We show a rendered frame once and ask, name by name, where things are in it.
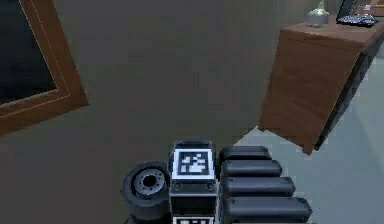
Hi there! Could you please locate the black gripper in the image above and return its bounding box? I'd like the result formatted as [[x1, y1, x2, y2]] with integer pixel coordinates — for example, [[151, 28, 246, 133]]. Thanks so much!
[[121, 161, 172, 224]]

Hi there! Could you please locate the brown wooden cupboard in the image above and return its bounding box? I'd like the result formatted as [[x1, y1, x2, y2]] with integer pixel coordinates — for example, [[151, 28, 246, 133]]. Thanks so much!
[[258, 15, 384, 156]]

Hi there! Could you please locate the black laptop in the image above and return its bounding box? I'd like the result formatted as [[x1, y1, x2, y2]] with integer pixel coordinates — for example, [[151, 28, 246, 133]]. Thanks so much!
[[335, 0, 380, 28]]

